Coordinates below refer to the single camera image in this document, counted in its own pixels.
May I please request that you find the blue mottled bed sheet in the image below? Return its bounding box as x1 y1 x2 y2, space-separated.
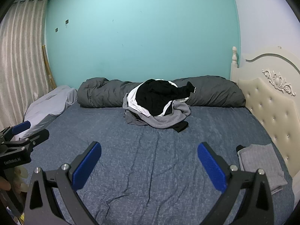
16 103 296 225

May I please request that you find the cream tufted headboard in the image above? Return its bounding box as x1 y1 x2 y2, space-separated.
230 46 300 188

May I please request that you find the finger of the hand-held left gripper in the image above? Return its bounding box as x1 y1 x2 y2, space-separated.
0 120 32 142
14 129 50 149

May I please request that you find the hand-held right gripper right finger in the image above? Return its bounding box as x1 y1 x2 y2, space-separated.
197 142 275 225

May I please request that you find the pale lilac blanket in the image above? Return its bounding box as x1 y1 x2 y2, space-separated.
15 85 78 141

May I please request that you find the dark grey duvet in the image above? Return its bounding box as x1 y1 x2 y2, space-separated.
77 76 246 109

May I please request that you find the cream striped curtain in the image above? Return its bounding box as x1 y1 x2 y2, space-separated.
0 0 51 132

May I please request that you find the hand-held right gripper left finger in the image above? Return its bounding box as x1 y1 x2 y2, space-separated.
23 141 102 225

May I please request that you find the person's left hand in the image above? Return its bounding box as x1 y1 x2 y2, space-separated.
0 177 11 191

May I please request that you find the wooden board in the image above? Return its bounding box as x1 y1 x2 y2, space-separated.
42 44 57 89

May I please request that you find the dark cloth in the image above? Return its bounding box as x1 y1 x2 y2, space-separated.
170 121 188 133

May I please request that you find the folded grey garment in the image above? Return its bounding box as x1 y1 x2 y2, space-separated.
237 144 288 195

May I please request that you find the black sweater with white trim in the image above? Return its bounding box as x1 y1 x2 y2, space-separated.
135 79 197 117

